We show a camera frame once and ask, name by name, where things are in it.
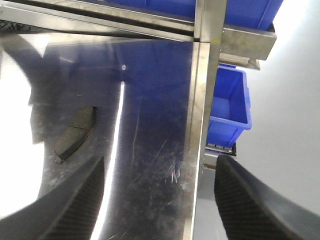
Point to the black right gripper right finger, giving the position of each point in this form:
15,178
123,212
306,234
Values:
250,210

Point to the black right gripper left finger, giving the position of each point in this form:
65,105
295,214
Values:
68,212

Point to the blue bin beside rack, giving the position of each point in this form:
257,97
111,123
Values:
231,107

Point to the stainless steel rack frame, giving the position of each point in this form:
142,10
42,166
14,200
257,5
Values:
151,76

